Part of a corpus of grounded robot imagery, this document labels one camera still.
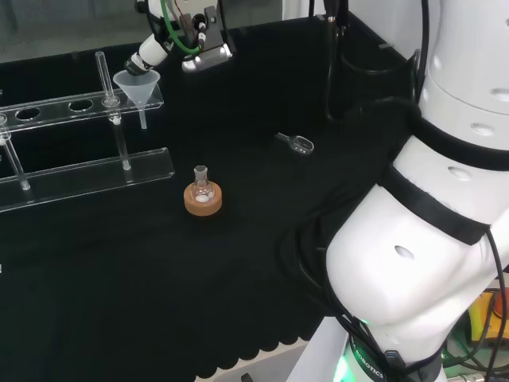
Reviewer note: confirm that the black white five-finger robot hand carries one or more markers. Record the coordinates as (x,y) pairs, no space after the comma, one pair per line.
(153,51)

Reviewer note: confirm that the clear plastic funnel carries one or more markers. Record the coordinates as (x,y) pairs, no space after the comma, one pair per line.
(137,85)

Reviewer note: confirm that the clear acrylic funnel stand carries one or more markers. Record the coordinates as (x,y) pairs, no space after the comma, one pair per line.
(87,171)

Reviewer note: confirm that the small round-bottom glass flask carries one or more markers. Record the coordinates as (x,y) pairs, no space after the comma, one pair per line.
(202,191)

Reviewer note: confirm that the black cloth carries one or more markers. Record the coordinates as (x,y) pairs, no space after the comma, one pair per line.
(159,278)

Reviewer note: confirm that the clear tape strip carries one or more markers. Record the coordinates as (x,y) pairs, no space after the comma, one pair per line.
(386,45)

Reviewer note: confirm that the yellow stop button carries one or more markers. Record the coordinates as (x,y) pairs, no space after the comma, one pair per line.
(483,318)

